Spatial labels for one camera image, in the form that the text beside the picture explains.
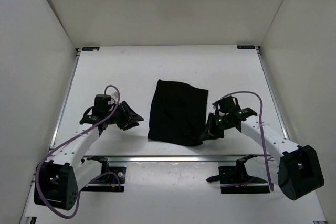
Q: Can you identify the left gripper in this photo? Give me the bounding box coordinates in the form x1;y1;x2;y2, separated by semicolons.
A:
107;100;145;130

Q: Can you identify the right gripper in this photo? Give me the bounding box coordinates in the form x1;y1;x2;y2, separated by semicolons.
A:
199;112;230;141

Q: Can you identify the black skirt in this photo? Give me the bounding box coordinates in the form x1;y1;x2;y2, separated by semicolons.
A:
148;80;208;147

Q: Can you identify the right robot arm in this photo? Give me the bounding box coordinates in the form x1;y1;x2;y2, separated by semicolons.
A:
202;96;324;200

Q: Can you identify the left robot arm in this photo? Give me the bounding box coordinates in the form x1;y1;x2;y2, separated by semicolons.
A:
34;94;144;210

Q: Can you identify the left table corner label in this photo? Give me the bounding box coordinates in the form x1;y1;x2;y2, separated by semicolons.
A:
81;47;100;51

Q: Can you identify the table corner label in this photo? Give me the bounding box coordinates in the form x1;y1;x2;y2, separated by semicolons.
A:
237;45;255;50
81;47;100;51

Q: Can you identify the right table corner label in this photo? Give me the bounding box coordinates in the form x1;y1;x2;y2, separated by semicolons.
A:
237;45;255;50

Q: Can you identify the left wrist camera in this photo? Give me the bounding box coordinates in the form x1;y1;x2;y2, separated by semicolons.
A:
111;91;119;103

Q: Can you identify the aluminium table front rail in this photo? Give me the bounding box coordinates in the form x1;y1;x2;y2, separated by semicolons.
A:
49;154;279;164

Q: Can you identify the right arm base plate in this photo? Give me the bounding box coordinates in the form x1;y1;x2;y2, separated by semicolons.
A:
206;154;270;194

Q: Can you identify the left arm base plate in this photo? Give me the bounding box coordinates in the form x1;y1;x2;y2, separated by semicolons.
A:
81;162;127;193

